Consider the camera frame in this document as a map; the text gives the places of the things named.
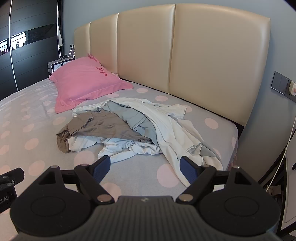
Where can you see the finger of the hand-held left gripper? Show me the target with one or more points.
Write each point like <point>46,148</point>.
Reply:
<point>13,173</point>

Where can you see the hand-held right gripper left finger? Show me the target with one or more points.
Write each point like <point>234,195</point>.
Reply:
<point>101,168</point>

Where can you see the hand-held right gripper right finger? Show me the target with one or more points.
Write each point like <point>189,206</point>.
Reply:
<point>187,170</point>

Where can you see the white garment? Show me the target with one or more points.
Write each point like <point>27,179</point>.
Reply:
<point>120,148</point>

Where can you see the cream t-shirt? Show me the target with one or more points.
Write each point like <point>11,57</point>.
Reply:
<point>166,125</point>

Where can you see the grey pink-dotted bed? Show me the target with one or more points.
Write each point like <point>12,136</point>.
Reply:
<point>134,171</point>

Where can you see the pink pillow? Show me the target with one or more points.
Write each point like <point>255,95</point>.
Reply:
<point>85,83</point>

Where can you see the white nightstand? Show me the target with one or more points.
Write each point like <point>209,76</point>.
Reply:
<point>57,66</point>

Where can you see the black wardrobe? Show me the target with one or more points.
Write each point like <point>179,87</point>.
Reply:
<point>30,60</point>

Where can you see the beige padded headboard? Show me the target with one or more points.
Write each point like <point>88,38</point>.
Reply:
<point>208,58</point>

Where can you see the white plug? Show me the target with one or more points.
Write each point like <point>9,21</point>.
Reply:
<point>293,88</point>

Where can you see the white hanging cloth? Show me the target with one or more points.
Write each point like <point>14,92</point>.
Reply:
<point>60,34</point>

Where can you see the grey wall switch plate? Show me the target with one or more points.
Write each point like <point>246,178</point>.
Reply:
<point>279,82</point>

